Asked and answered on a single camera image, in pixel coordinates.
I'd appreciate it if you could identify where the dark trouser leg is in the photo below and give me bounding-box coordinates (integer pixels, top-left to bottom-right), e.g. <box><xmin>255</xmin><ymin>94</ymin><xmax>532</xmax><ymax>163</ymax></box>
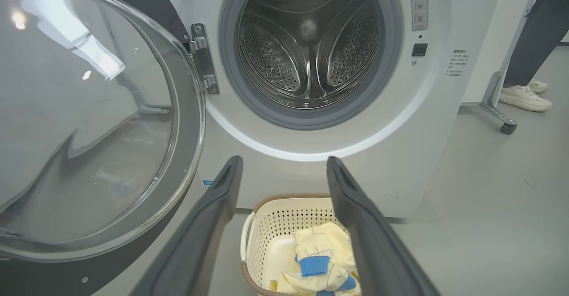
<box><xmin>503</xmin><ymin>0</ymin><xmax>569</xmax><ymax>88</ymax></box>

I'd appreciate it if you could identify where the stainless steel washing machine drum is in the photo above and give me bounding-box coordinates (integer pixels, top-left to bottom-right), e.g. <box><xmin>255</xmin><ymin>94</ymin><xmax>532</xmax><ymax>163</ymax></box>
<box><xmin>238</xmin><ymin>0</ymin><xmax>383</xmax><ymax>110</ymax></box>

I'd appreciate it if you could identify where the white front-load washing machine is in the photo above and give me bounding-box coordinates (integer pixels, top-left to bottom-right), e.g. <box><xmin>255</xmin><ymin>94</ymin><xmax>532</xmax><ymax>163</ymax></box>
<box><xmin>151</xmin><ymin>0</ymin><xmax>507</xmax><ymax>220</ymax></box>

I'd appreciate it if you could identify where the white partition panel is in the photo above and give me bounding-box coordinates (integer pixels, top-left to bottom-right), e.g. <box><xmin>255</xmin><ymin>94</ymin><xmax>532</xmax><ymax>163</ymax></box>
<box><xmin>460</xmin><ymin>0</ymin><xmax>544</xmax><ymax>105</ymax></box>

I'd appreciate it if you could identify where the grey metal caster leg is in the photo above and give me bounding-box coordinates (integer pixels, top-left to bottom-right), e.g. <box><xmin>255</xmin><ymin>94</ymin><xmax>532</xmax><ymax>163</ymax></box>
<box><xmin>480</xmin><ymin>0</ymin><xmax>545</xmax><ymax>135</ymax></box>

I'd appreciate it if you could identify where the metal washer door hinge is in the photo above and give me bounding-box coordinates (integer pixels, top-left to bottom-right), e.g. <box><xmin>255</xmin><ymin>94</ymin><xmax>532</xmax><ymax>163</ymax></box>
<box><xmin>189</xmin><ymin>23</ymin><xmax>220</xmax><ymax>95</ymax></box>

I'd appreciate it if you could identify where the cream garment with blue cuffs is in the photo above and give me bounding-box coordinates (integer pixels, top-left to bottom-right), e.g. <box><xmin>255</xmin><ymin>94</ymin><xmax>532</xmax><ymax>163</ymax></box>
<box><xmin>270</xmin><ymin>267</ymin><xmax>361</xmax><ymax>296</ymax></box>
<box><xmin>293</xmin><ymin>222</ymin><xmax>356</xmax><ymax>279</ymax></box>

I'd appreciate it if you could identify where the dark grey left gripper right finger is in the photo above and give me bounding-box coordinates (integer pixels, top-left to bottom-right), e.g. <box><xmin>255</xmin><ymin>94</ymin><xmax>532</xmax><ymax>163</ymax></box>
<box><xmin>327</xmin><ymin>156</ymin><xmax>441</xmax><ymax>296</ymax></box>

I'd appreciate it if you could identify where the white warning sticker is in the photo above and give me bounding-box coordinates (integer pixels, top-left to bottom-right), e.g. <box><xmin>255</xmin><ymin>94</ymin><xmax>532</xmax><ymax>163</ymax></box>
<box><xmin>408</xmin><ymin>0</ymin><xmax>429</xmax><ymax>32</ymax></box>

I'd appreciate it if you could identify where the cream perforated basket brown rim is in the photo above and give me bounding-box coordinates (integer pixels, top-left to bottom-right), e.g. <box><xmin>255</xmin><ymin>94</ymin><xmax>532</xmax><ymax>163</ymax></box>
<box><xmin>240</xmin><ymin>193</ymin><xmax>363</xmax><ymax>296</ymax></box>

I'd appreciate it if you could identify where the round dark glass washer door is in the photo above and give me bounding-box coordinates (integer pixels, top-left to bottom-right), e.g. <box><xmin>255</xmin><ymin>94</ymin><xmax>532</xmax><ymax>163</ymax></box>
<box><xmin>0</xmin><ymin>0</ymin><xmax>206</xmax><ymax>296</ymax></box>

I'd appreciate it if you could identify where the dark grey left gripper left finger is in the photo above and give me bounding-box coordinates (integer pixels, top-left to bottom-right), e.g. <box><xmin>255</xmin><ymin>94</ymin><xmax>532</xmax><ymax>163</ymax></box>
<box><xmin>129</xmin><ymin>156</ymin><xmax>244</xmax><ymax>296</ymax></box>

